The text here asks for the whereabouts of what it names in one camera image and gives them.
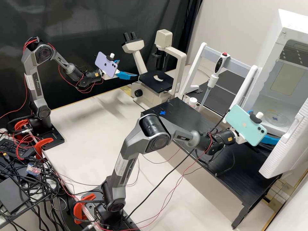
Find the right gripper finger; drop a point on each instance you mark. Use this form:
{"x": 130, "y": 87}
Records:
{"x": 270, "y": 140}
{"x": 251, "y": 112}

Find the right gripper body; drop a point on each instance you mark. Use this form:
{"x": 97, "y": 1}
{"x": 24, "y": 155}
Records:
{"x": 241, "y": 140}

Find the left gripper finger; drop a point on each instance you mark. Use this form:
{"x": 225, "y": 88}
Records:
{"x": 117, "y": 61}
{"x": 127, "y": 76}

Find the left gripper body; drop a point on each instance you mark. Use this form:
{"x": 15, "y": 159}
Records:
{"x": 116, "y": 75}

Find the petri dish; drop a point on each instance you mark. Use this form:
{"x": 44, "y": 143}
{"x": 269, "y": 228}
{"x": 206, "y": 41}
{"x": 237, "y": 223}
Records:
{"x": 276, "y": 119}

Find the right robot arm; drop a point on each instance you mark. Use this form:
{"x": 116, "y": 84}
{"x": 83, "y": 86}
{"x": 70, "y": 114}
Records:
{"x": 154, "y": 134}

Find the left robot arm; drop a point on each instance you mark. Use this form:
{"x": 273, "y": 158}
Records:
{"x": 36, "y": 79}

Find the cream microscope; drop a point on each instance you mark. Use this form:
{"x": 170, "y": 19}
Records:
{"x": 144, "y": 95}

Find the incubator door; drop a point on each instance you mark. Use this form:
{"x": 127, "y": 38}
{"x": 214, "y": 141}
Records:
{"x": 284, "y": 154}

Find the white pipette stand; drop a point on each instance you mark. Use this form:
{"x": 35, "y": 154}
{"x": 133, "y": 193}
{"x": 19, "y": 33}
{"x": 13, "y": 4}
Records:
{"x": 237, "y": 61}

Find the white incubator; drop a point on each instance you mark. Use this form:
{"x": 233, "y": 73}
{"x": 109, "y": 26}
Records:
{"x": 267, "y": 60}

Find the pipette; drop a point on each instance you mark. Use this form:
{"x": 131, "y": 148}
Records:
{"x": 220, "y": 63}

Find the white-capped bottle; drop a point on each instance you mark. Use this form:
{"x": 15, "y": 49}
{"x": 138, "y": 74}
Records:
{"x": 193, "y": 102}

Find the orange clamp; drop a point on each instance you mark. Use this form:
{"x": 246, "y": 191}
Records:
{"x": 20, "y": 127}
{"x": 44, "y": 143}
{"x": 81, "y": 204}

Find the small circuit board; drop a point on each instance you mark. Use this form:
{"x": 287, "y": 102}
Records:
{"x": 33, "y": 169}

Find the black power adapter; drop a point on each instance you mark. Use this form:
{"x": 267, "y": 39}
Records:
{"x": 14, "y": 148}

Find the black flat box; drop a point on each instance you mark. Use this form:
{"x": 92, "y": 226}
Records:
{"x": 10, "y": 195}

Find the left wrist camera phone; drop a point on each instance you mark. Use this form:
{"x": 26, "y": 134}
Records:
{"x": 103, "y": 61}

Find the wrist camera phone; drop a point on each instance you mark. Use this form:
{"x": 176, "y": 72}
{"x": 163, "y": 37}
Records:
{"x": 240, "y": 122}
{"x": 103, "y": 61}

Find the right wrist camera phone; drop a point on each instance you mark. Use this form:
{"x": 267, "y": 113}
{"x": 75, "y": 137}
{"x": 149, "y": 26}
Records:
{"x": 240, "y": 122}

